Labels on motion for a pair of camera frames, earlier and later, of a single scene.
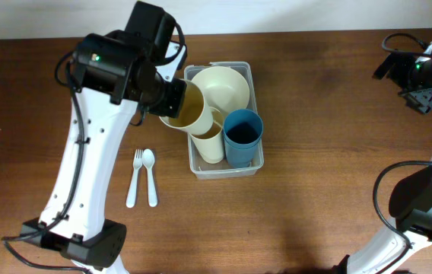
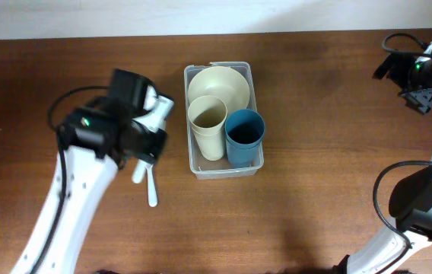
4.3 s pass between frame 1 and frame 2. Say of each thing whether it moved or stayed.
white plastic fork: moved
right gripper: stayed
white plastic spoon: stayed
